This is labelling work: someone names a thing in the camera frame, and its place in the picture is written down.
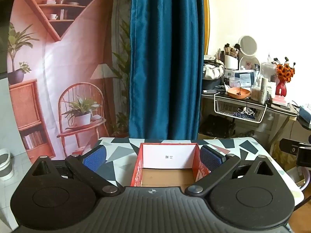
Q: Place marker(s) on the yellow frame pole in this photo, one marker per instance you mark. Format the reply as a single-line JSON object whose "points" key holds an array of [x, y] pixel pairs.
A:
{"points": [[206, 17]]}

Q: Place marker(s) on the white cloth bag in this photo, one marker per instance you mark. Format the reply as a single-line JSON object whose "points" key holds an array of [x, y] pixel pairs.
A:
{"points": [[213, 70]]}

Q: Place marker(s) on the blue curtain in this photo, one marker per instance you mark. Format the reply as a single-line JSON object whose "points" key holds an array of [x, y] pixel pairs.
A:
{"points": [[167, 58]]}

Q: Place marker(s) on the orange bowl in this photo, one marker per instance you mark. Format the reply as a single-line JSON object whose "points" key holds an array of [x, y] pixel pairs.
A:
{"points": [[238, 92]]}

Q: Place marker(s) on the grey dressing table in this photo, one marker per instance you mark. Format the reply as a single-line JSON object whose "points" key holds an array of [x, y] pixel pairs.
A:
{"points": [[277, 116]]}

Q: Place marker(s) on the round white mirror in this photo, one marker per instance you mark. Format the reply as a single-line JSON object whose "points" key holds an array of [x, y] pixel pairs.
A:
{"points": [[247, 45]]}

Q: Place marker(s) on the white makeup brush holder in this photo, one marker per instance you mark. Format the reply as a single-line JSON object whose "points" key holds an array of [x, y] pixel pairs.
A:
{"points": [[230, 62]]}

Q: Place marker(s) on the orange flower bouquet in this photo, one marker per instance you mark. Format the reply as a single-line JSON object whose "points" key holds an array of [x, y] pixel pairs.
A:
{"points": [[285, 71]]}

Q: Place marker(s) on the red vase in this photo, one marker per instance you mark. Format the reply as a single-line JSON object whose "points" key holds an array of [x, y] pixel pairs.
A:
{"points": [[281, 88]]}

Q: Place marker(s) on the clear acrylic organizer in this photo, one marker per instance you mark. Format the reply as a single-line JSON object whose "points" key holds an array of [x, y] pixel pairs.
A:
{"points": [[268, 71]]}

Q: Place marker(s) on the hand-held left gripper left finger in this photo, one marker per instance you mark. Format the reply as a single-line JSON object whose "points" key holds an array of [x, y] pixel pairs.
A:
{"points": [[94, 159]]}

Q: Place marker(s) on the round white cosmetic case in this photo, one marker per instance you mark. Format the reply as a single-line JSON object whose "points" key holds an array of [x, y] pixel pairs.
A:
{"points": [[249, 64]]}

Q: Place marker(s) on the white lotion bottle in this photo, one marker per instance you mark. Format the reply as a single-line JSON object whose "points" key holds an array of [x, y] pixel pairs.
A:
{"points": [[263, 91]]}

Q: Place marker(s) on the printed room backdrop cloth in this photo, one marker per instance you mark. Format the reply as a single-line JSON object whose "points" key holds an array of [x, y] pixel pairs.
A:
{"points": [[68, 60]]}

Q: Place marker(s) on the red cardboard box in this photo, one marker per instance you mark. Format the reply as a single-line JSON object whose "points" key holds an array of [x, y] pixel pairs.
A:
{"points": [[167, 160]]}

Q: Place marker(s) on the white bucket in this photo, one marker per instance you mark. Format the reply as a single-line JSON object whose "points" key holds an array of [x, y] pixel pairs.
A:
{"points": [[4, 165]]}

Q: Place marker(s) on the geometric patterned tablecloth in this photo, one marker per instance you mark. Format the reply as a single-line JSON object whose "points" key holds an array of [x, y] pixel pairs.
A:
{"points": [[116, 148]]}

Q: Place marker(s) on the cotton swab container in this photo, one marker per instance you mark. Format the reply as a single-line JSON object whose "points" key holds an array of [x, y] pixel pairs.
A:
{"points": [[256, 92]]}

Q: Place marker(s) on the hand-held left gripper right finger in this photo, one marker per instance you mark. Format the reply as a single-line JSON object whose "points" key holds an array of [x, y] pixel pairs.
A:
{"points": [[211, 159]]}

